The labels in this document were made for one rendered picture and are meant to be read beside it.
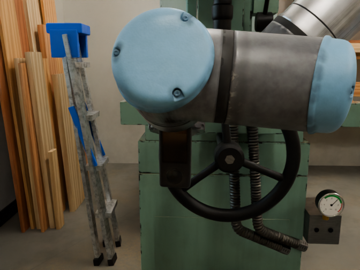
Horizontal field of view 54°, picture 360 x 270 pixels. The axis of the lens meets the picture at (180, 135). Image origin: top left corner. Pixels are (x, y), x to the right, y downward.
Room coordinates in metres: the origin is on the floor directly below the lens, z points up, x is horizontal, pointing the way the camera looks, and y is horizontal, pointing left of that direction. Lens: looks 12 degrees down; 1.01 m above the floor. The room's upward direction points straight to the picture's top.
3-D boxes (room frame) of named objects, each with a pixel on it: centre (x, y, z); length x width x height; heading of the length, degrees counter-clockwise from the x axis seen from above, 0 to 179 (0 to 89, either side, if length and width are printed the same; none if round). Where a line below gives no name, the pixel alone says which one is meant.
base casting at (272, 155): (1.16, -0.13, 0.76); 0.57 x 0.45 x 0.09; 177
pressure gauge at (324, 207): (0.81, -0.37, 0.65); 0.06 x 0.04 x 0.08; 87
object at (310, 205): (0.88, -0.37, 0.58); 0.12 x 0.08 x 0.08; 177
